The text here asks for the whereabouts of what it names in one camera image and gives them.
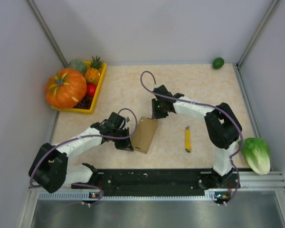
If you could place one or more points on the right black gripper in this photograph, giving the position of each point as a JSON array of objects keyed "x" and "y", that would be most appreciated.
[{"x": 155, "y": 115}]

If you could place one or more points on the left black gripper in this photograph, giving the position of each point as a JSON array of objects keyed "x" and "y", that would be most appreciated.
[{"x": 126, "y": 145}]

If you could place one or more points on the brown cardboard express box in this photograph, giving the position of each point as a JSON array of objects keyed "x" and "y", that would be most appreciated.
[{"x": 144, "y": 134}]

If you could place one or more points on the yellow utility knife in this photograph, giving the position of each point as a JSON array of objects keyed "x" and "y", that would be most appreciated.
[{"x": 187, "y": 140}]

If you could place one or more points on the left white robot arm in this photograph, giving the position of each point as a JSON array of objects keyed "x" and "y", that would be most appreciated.
[{"x": 51, "y": 167}]

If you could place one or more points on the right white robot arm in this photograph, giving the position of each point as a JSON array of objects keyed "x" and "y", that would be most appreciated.
[{"x": 223, "y": 127}]

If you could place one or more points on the yellow plastic tray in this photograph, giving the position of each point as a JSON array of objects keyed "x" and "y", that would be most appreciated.
[{"x": 95, "y": 98}]

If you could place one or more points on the dark grape bunch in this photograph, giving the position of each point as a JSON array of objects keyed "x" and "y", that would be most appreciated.
[{"x": 85, "y": 103}]

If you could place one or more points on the red apple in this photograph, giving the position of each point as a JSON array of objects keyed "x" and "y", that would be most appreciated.
[{"x": 91, "y": 90}]

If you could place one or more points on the green lime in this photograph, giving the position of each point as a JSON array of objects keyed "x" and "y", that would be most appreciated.
[{"x": 218, "y": 63}]

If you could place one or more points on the small pineapple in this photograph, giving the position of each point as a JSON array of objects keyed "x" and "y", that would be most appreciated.
[{"x": 92, "y": 75}]

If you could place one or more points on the orange pumpkin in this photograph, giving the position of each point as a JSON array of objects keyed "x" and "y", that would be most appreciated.
[{"x": 65, "y": 89}]

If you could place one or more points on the green squash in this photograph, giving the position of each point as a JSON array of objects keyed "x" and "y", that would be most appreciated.
[{"x": 78, "y": 65}]

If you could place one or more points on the green lettuce head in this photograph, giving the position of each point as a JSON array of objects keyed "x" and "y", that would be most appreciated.
[{"x": 257, "y": 154}]

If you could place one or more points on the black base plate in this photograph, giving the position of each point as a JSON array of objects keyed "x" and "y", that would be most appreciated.
[{"x": 161, "y": 182}]

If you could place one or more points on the aluminium frame rail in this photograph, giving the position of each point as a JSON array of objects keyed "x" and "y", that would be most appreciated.
[{"x": 249, "y": 181}]

